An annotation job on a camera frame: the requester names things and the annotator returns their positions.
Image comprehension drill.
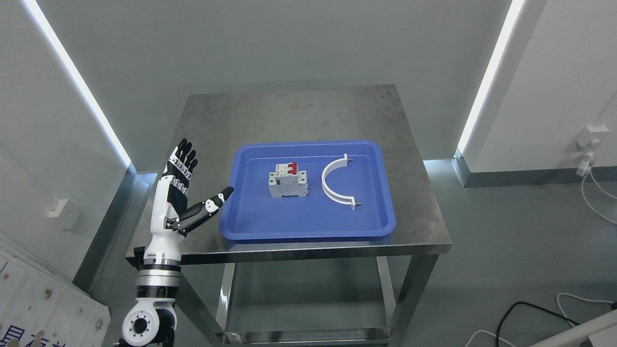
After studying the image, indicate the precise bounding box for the white wall box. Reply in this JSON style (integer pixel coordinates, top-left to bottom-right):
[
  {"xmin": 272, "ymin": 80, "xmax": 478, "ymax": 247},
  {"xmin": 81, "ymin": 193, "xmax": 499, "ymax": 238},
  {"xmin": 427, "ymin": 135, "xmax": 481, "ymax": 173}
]
[{"xmin": 47, "ymin": 199, "xmax": 80, "ymax": 231}]

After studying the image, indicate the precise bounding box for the stainless steel table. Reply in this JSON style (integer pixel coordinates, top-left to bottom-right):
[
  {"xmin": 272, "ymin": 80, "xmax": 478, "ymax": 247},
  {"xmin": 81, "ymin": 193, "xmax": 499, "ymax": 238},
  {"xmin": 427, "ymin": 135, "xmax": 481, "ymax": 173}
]
[{"xmin": 172, "ymin": 85, "xmax": 452, "ymax": 347}]

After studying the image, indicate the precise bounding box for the white desk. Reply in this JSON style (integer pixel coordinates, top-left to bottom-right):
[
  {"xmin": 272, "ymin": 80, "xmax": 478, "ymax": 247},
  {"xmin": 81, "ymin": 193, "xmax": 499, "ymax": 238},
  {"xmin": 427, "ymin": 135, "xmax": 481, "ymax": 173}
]
[{"xmin": 532, "ymin": 310, "xmax": 617, "ymax": 347}]

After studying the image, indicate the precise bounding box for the white curved pipe clamp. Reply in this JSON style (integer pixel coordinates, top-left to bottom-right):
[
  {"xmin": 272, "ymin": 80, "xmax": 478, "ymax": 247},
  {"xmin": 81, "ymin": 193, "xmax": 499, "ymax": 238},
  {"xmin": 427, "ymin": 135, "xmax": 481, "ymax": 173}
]
[{"xmin": 320, "ymin": 153, "xmax": 362, "ymax": 212}]

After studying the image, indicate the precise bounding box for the blue plastic tray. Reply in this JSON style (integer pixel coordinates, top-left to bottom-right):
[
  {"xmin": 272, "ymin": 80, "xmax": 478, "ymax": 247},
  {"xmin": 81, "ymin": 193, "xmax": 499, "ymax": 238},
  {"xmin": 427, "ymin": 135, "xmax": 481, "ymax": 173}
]
[{"xmin": 219, "ymin": 140, "xmax": 396, "ymax": 241}]

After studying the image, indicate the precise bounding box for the white wall socket with plug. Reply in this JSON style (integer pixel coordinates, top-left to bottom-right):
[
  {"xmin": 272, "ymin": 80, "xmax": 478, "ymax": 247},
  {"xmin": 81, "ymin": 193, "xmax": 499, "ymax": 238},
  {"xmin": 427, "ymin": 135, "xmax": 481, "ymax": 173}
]
[{"xmin": 576, "ymin": 125, "xmax": 611, "ymax": 176}]

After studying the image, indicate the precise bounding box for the white printed board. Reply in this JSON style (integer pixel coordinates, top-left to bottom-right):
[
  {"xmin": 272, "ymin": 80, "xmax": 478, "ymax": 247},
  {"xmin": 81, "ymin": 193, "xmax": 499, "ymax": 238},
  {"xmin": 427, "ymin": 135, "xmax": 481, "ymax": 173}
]
[{"xmin": 0, "ymin": 236, "xmax": 110, "ymax": 347}]

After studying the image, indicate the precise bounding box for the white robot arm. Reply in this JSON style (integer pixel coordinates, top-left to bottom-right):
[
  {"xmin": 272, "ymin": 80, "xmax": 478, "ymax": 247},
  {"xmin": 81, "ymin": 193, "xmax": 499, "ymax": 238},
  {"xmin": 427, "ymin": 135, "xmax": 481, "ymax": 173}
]
[{"xmin": 114, "ymin": 247, "xmax": 181, "ymax": 347}]

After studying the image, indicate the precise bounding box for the black cable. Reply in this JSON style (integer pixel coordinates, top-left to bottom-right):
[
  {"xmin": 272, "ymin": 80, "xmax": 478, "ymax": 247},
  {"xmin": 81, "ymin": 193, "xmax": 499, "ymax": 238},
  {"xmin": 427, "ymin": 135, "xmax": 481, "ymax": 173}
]
[{"xmin": 495, "ymin": 301, "xmax": 593, "ymax": 347}]

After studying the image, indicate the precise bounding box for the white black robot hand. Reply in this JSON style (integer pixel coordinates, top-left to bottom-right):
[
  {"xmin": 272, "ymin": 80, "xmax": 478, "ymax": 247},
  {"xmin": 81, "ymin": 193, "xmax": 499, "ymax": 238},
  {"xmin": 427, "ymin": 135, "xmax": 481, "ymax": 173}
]
[{"xmin": 145, "ymin": 138, "xmax": 234, "ymax": 266}]

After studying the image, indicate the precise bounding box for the white cable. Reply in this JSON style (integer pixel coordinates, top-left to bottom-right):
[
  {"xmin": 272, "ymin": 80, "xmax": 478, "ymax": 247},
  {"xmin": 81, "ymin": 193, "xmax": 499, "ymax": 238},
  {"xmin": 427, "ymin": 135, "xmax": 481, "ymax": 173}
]
[{"xmin": 580, "ymin": 164, "xmax": 617, "ymax": 225}]

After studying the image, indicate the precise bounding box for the grey red circuit breaker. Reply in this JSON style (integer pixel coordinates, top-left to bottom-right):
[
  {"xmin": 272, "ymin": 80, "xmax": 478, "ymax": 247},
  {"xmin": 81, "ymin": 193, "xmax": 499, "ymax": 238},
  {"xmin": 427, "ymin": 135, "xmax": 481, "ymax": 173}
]
[{"xmin": 268, "ymin": 161, "xmax": 309, "ymax": 198}]

